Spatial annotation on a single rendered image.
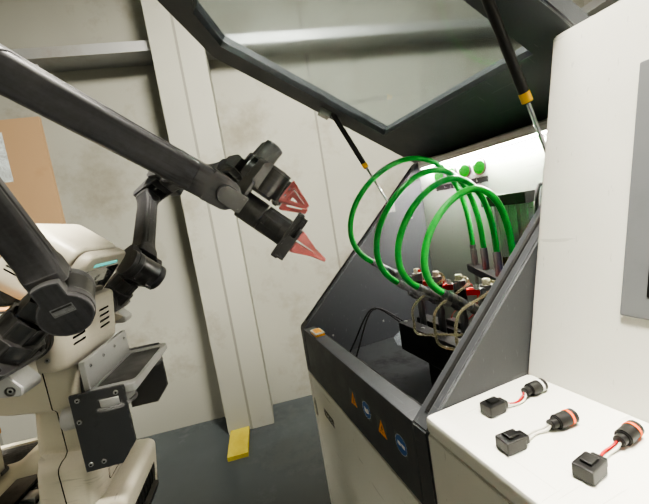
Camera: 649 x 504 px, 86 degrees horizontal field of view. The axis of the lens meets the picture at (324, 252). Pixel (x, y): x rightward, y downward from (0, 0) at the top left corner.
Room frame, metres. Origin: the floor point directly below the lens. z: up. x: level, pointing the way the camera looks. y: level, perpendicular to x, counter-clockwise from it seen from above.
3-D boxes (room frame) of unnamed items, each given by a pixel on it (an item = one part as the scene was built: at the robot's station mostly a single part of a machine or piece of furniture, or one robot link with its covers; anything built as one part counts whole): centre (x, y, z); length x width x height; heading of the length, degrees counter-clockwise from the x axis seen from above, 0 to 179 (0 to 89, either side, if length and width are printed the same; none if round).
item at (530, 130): (1.01, -0.49, 1.43); 0.54 x 0.03 x 0.02; 20
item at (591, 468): (0.37, -0.29, 0.99); 0.12 x 0.02 x 0.02; 117
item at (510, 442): (0.42, -0.24, 0.99); 0.12 x 0.02 x 0.02; 106
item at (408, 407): (0.85, -0.02, 0.87); 0.62 x 0.04 x 0.16; 20
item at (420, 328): (0.81, -0.28, 0.91); 0.34 x 0.10 x 0.15; 20
